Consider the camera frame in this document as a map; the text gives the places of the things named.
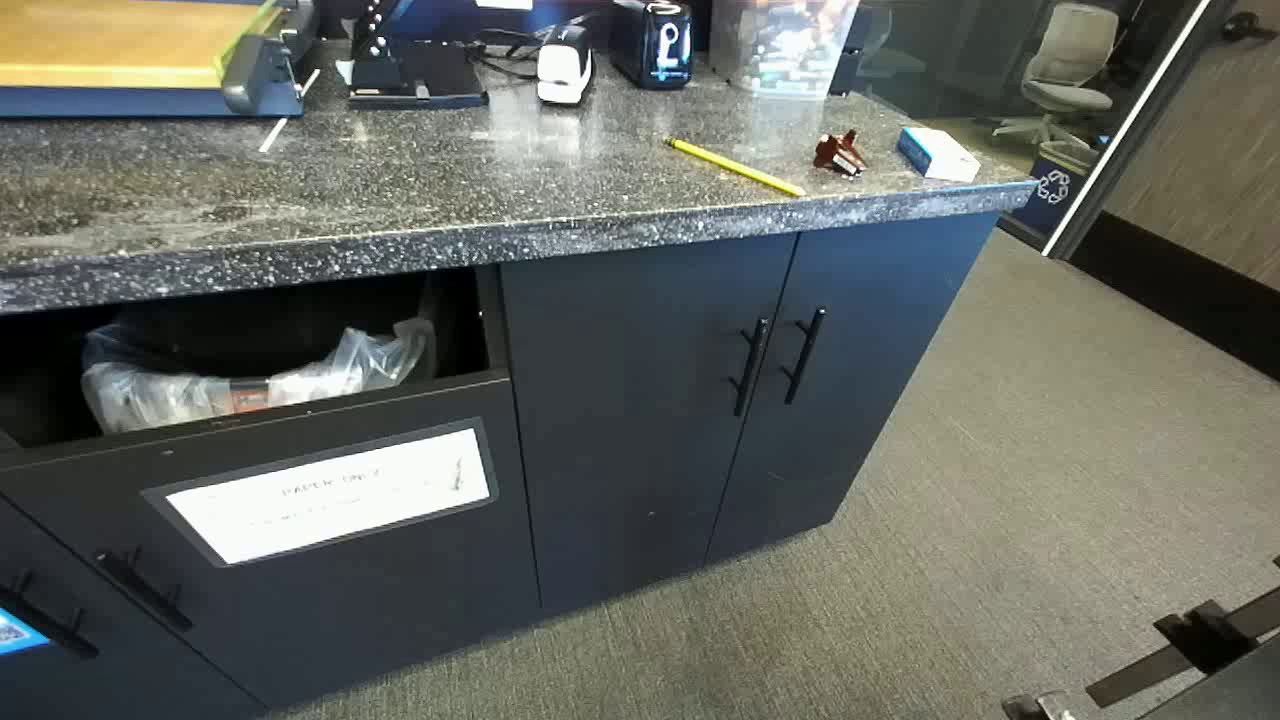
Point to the clear trash bag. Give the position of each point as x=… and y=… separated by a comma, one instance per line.
x=128, y=390

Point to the cabinet door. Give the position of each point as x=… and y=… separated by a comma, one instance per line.
x=623, y=382
x=885, y=292

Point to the yellow pencil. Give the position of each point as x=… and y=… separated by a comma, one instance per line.
x=733, y=171

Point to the white blue sticky note pad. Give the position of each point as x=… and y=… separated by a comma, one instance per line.
x=936, y=152

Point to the right cabinet door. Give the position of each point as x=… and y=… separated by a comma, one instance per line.
x=885, y=292

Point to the white office chair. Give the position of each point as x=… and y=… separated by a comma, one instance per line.
x=1062, y=73

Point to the black desk organizer stand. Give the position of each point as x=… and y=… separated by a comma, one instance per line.
x=417, y=53

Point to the white stapler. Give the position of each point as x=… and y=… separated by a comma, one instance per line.
x=566, y=73

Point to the black right door handle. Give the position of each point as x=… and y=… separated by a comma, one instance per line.
x=811, y=329

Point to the left cabinet door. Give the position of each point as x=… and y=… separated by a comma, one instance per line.
x=623, y=382

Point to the red staple remover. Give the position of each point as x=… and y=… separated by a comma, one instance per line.
x=838, y=152

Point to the blue label on drawer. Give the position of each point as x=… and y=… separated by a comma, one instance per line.
x=18, y=634

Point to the black left door handle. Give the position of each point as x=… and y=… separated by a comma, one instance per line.
x=746, y=376

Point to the white label on bin drawer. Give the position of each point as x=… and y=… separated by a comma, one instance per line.
x=286, y=510

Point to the black trash bin drawer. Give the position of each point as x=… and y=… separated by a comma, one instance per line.
x=316, y=617

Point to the black door handle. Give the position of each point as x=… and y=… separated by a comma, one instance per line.
x=811, y=329
x=746, y=376

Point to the clear plastic supply box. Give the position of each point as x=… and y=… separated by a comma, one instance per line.
x=778, y=47

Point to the wooden paper trimmer board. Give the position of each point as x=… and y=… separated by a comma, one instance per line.
x=154, y=58

